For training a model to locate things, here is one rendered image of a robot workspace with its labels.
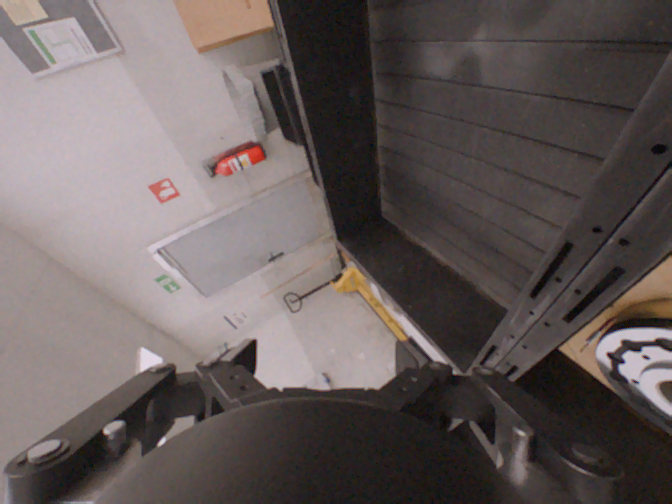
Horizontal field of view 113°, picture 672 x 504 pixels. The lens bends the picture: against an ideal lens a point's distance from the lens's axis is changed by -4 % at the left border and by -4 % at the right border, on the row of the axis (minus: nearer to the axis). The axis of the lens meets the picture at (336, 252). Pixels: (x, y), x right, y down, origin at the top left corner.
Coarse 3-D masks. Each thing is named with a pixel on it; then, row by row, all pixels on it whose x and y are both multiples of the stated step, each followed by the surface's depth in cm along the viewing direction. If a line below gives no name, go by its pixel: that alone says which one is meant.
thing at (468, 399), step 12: (432, 360) 12; (456, 384) 10; (468, 384) 10; (444, 396) 10; (456, 396) 10; (468, 396) 10; (480, 396) 10; (444, 408) 10; (456, 408) 10; (468, 408) 10; (480, 408) 9; (492, 408) 9; (468, 420) 10; (480, 420) 9; (492, 420) 9
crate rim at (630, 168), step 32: (288, 32) 23; (288, 64) 25; (640, 128) 7; (320, 160) 32; (608, 160) 8; (640, 160) 7; (608, 192) 8; (640, 192) 7; (576, 224) 10; (608, 224) 9; (352, 256) 40; (544, 256) 12; (576, 256) 10; (384, 288) 35; (544, 288) 12; (416, 320) 30; (512, 320) 15; (448, 352) 27; (480, 352) 21
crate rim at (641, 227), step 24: (648, 192) 7; (648, 216) 8; (624, 240) 9; (648, 240) 8; (600, 264) 9; (624, 264) 9; (648, 264) 8; (576, 288) 11; (600, 288) 11; (624, 288) 9; (552, 312) 12; (576, 312) 13; (528, 336) 15; (552, 336) 13; (504, 360) 18; (528, 360) 16
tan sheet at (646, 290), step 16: (656, 272) 15; (640, 288) 16; (656, 288) 16; (624, 304) 18; (592, 320) 20; (576, 336) 23; (576, 352) 23; (592, 352) 22; (592, 368) 23; (608, 384) 22
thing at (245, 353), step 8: (240, 344) 13; (248, 344) 13; (256, 344) 15; (232, 352) 12; (240, 352) 12; (248, 352) 13; (256, 352) 15; (224, 360) 11; (232, 360) 11; (240, 360) 12; (248, 360) 13; (256, 360) 15; (248, 368) 13; (256, 368) 15
